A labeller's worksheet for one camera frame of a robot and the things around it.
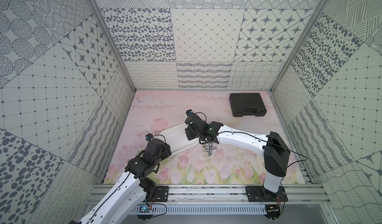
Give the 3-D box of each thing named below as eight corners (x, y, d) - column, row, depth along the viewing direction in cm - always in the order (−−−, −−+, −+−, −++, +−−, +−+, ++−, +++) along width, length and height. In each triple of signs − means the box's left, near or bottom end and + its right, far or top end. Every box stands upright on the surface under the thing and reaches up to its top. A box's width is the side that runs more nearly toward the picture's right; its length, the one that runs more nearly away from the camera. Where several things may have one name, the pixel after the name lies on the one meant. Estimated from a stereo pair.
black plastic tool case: (232, 118, 106) (234, 113, 101) (228, 98, 118) (230, 93, 114) (264, 118, 106) (268, 113, 101) (257, 98, 118) (260, 93, 114)
